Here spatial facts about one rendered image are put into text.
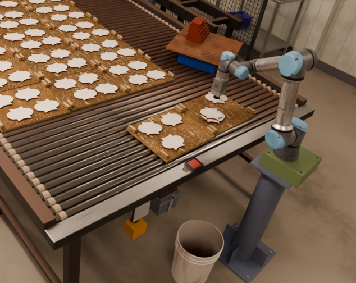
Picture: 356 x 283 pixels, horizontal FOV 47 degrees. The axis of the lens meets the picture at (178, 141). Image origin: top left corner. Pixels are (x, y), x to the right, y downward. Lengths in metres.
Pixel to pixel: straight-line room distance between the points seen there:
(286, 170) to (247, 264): 0.93
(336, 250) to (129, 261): 1.61
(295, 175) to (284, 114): 0.39
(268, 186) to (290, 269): 0.84
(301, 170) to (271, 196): 0.30
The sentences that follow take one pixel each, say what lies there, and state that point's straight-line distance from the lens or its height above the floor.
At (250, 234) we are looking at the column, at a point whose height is 0.30.
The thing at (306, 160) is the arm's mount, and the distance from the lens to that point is 2.51.
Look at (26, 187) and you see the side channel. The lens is 2.01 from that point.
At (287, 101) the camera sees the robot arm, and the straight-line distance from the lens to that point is 2.17.
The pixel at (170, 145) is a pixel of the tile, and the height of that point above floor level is 0.95.
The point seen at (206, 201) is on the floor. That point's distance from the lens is 3.38.
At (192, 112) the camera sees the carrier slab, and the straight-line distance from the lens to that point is 2.63.
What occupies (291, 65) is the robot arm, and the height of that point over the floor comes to 1.55.
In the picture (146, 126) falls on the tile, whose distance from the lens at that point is 2.41.
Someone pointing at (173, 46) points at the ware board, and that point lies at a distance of 3.15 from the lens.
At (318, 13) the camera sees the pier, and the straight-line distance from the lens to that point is 5.81.
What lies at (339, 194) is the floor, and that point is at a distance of 4.00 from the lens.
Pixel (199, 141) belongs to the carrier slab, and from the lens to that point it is 2.40.
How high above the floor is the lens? 2.39
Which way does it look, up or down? 38 degrees down
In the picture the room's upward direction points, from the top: 13 degrees clockwise
